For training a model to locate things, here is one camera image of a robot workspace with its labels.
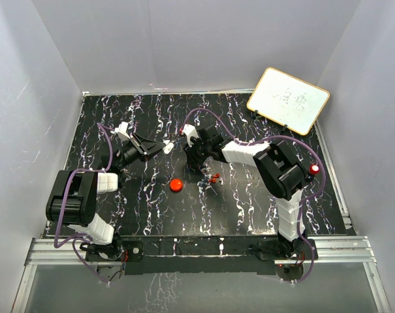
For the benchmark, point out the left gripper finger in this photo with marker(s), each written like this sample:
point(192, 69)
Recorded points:
point(150, 152)
point(146, 144)

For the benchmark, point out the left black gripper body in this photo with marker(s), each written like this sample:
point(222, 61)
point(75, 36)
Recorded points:
point(131, 154)

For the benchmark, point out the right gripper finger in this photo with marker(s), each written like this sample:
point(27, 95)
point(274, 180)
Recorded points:
point(201, 166)
point(191, 163)

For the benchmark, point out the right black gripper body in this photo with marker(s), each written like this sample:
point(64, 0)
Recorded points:
point(200, 149)

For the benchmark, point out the white earbud charging case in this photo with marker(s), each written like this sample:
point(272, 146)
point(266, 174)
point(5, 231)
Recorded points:
point(168, 146)

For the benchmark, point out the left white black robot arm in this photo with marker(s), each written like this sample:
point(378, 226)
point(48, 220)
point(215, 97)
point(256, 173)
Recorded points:
point(73, 199)

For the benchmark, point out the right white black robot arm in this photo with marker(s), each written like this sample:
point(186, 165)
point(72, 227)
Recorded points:
point(281, 171)

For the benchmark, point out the red earbud charging case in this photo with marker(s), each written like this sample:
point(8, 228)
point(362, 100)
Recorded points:
point(176, 185)

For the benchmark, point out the red emergency stop button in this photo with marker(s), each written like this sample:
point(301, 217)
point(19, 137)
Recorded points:
point(314, 169)

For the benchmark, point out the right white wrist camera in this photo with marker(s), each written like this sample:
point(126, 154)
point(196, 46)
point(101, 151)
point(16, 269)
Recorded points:
point(190, 133)

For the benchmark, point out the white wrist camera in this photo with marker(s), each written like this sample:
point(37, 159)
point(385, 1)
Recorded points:
point(190, 133)
point(122, 131)

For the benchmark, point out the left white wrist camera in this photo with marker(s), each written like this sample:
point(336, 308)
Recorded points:
point(122, 131)

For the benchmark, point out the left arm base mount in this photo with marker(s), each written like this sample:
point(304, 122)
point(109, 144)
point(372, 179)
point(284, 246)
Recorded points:
point(123, 251)

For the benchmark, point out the small whiteboard yellow frame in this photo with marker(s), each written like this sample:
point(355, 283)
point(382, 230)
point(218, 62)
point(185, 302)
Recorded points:
point(288, 101)

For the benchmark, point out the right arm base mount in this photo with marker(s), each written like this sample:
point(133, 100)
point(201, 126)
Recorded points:
point(272, 249)

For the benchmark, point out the aluminium front rail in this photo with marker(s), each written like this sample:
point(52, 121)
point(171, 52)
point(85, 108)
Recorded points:
point(329, 249)

